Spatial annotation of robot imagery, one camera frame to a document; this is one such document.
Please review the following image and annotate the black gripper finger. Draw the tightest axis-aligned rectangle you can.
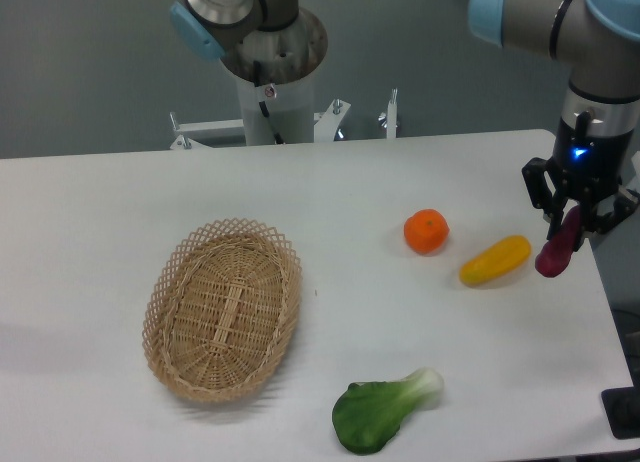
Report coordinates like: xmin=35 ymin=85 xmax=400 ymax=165
xmin=521 ymin=157 xmax=570 ymax=240
xmin=574 ymin=186 xmax=639 ymax=252

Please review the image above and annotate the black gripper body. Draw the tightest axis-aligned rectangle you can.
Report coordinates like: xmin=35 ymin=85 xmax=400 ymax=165
xmin=548 ymin=95 xmax=637 ymax=202

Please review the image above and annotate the purple sweet potato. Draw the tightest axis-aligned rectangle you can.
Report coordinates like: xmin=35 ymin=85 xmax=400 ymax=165
xmin=535 ymin=205 xmax=582 ymax=278

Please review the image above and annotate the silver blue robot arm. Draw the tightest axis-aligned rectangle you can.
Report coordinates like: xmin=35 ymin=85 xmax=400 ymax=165
xmin=169 ymin=0 xmax=639 ymax=248

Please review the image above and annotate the oval wicker basket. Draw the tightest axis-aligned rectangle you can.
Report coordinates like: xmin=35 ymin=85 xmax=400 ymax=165
xmin=142 ymin=218 xmax=302 ymax=403

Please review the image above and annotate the orange tangerine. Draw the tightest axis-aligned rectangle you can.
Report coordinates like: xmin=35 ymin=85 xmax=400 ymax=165
xmin=403 ymin=209 xmax=450 ymax=255

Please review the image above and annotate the black device at table edge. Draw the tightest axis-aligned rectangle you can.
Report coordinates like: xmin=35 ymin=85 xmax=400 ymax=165
xmin=601 ymin=387 xmax=639 ymax=440

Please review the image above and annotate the green bok choy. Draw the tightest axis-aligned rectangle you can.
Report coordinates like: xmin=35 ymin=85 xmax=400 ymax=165
xmin=331 ymin=368 xmax=445 ymax=455

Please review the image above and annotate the white metal mounting frame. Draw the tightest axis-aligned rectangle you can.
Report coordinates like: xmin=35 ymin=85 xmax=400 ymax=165
xmin=168 ymin=88 xmax=404 ymax=150

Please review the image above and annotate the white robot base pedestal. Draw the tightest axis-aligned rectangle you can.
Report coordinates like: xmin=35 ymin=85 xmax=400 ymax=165
xmin=222 ymin=8 xmax=328 ymax=121

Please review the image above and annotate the black cable on pedestal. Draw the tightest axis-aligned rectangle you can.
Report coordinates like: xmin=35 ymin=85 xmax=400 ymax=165
xmin=251 ymin=60 xmax=285 ymax=146

